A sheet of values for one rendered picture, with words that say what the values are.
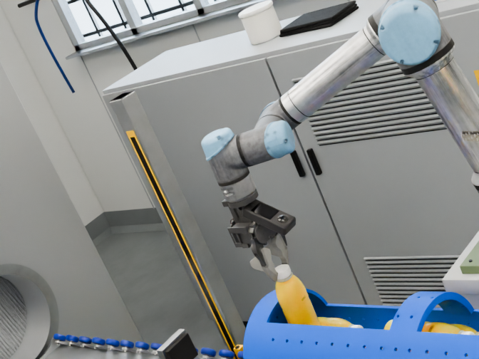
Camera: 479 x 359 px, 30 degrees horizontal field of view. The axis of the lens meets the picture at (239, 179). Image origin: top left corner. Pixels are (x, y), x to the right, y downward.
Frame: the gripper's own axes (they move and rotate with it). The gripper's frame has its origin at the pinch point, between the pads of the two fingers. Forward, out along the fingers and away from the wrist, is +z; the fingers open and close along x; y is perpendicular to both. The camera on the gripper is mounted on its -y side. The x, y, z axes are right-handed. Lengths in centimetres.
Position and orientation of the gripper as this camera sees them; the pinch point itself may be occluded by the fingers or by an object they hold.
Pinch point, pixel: (281, 271)
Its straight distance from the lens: 204.8
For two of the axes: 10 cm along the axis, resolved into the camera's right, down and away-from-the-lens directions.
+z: 3.8, 8.7, 3.0
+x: -5.9, 4.8, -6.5
